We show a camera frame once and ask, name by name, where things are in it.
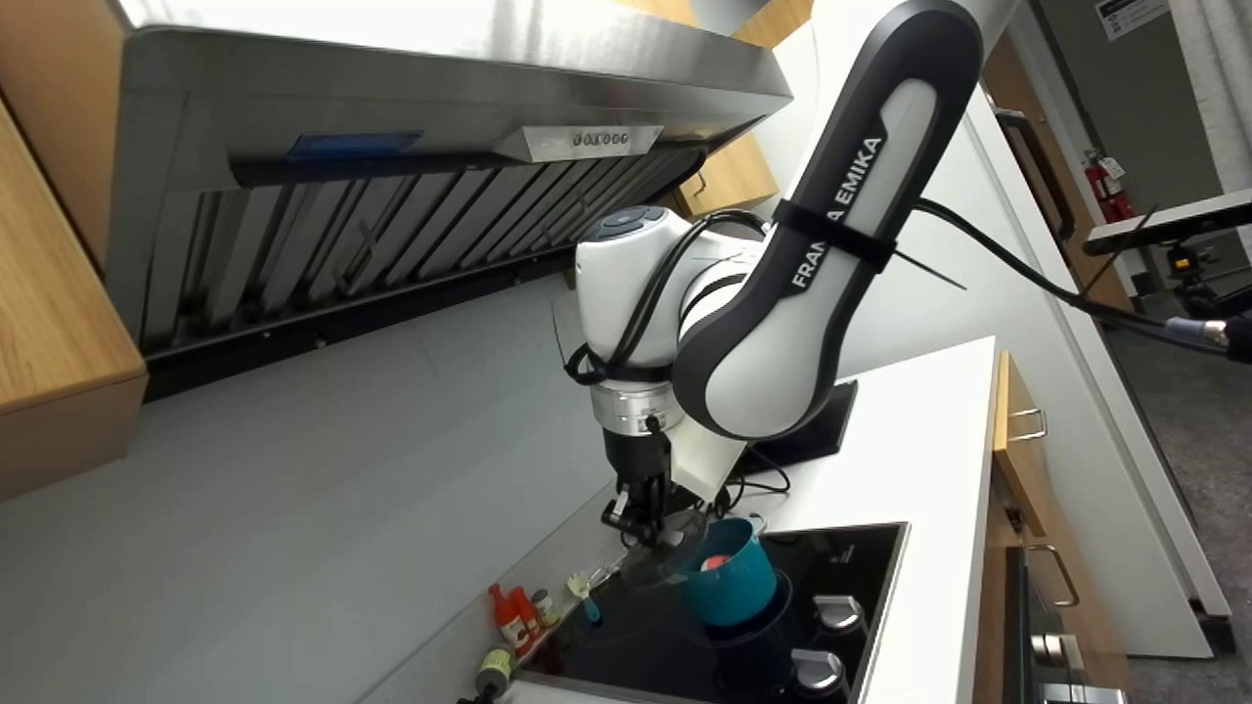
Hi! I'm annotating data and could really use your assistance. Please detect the white wall sign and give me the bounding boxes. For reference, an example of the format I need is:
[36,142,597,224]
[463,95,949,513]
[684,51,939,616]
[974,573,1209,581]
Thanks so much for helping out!
[1090,0,1175,41]

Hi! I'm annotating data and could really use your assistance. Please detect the small yellowish bottle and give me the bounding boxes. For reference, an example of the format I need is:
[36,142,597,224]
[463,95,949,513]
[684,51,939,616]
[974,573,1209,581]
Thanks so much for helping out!
[467,646,521,704]

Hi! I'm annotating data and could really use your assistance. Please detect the blue pot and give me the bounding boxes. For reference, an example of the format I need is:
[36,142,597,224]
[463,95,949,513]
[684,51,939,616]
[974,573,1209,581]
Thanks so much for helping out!
[679,513,784,635]

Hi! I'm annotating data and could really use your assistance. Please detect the wooden base cabinets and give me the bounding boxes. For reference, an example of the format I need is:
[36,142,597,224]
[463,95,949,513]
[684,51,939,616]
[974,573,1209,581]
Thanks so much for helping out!
[969,345,1144,704]

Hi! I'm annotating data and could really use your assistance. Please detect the black glass cooktop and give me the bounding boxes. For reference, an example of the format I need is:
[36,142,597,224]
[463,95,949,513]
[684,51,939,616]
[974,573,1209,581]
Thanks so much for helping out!
[544,521,910,704]

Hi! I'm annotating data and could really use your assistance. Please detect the black oven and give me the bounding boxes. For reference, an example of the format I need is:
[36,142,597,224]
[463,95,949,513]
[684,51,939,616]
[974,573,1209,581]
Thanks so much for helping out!
[999,542,1138,704]

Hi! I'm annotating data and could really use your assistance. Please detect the red fire extinguisher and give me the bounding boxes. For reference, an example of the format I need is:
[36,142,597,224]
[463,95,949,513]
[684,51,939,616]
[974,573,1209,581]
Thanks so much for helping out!
[1082,152,1138,227]

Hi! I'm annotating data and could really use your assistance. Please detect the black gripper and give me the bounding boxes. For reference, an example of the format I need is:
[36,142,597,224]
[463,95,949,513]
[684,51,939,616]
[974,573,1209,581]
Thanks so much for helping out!
[597,433,698,546]

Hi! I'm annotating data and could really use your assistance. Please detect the black metal stand bar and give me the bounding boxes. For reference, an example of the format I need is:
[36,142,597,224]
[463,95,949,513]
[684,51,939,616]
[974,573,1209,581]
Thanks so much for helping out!
[1080,189,1252,258]

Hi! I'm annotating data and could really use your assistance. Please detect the wooden door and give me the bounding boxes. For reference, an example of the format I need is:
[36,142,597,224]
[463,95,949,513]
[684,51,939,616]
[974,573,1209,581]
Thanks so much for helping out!
[983,35,1144,330]

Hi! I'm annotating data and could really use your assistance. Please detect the black stand equipment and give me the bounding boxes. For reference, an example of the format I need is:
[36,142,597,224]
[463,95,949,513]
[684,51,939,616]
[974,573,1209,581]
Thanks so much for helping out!
[1162,240,1252,324]

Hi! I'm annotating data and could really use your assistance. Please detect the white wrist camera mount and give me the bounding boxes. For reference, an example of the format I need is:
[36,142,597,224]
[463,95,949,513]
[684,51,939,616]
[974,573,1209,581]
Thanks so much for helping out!
[669,422,750,503]

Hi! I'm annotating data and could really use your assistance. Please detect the red bottle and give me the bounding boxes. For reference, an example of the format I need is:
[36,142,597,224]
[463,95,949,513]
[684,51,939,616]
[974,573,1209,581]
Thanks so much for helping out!
[485,577,555,658]

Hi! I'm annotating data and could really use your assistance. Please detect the steel range hood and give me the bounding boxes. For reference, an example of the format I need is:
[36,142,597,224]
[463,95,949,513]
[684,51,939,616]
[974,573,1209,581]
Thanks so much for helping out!
[103,0,799,362]

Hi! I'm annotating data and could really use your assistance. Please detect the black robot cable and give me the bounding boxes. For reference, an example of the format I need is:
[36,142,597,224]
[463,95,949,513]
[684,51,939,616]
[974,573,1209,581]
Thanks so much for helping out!
[908,191,1252,362]

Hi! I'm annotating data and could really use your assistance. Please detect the silver cooktop knob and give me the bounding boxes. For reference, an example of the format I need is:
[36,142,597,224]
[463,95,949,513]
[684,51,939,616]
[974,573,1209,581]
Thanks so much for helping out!
[788,646,853,695]
[808,590,870,637]

